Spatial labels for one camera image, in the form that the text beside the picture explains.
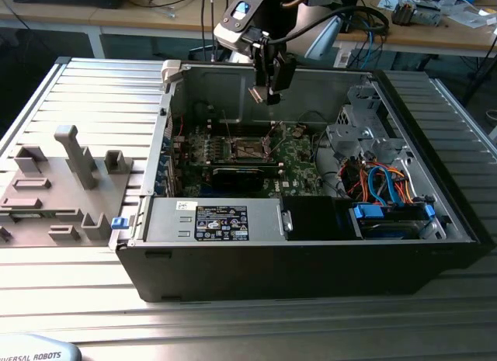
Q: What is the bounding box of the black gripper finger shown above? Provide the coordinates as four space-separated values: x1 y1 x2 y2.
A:
251 40 273 89
267 52 298 106

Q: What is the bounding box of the silver green CPU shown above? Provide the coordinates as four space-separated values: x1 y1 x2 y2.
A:
248 85 271 105

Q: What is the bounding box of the metal socket cover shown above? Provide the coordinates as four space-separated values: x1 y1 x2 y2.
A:
265 121 291 160

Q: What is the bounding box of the CPU socket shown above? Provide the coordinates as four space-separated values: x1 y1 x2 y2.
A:
231 135 275 162

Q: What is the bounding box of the black plastic bay cover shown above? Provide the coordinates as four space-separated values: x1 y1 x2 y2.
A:
281 196 353 241

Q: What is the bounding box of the grey plastic case latch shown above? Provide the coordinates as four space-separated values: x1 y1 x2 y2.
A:
160 59 183 85

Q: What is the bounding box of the metal drive cage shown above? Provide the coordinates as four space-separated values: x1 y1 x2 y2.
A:
325 85 413 172

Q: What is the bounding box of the green motherboard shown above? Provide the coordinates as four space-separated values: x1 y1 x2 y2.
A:
170 122 327 199

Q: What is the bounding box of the black graphics card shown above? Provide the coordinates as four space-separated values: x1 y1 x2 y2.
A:
209 165 283 191

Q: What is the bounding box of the small finned heatsink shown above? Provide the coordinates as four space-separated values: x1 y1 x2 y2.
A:
391 0 415 26

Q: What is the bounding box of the wooden desk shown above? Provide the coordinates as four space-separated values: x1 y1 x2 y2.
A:
333 0 497 59
0 0 249 59

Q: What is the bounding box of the hard disk in blue carrier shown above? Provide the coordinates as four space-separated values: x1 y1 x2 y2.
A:
348 203 436 241

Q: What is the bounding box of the grey power supply unit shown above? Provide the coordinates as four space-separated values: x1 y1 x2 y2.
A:
141 196 287 244

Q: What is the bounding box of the black PC case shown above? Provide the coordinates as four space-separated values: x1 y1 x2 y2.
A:
115 60 496 304

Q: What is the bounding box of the grey parts rack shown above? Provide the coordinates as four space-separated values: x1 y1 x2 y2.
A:
0 123 135 248

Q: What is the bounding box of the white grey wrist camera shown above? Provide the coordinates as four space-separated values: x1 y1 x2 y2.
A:
213 0 265 54

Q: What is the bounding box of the metal wire locking lever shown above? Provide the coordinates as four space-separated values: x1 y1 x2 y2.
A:
273 132 291 160
221 108 236 144

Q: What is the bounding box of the blue flat data cable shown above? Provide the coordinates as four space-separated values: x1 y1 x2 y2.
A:
367 165 405 207

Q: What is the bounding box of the orange wire bundle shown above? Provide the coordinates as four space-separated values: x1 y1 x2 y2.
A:
341 162 417 203

